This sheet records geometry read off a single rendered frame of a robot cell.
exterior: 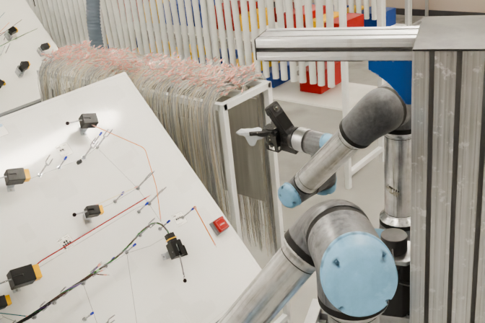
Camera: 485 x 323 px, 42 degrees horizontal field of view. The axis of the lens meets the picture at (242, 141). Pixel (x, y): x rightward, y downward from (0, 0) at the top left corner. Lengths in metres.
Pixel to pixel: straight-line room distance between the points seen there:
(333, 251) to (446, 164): 0.33
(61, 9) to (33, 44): 1.32
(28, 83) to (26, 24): 0.58
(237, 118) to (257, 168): 0.27
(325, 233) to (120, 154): 1.50
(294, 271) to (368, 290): 0.19
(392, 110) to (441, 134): 0.41
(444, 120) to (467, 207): 0.18
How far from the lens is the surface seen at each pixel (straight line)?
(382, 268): 0.99
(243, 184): 3.28
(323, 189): 1.94
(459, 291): 1.36
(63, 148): 2.36
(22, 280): 2.02
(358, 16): 4.96
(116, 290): 2.22
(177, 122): 2.85
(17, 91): 5.15
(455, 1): 10.20
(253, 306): 1.19
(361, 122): 1.58
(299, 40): 1.26
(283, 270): 1.15
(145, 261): 2.29
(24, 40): 5.44
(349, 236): 1.00
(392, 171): 1.75
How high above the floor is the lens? 2.34
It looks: 23 degrees down
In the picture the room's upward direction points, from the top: 6 degrees counter-clockwise
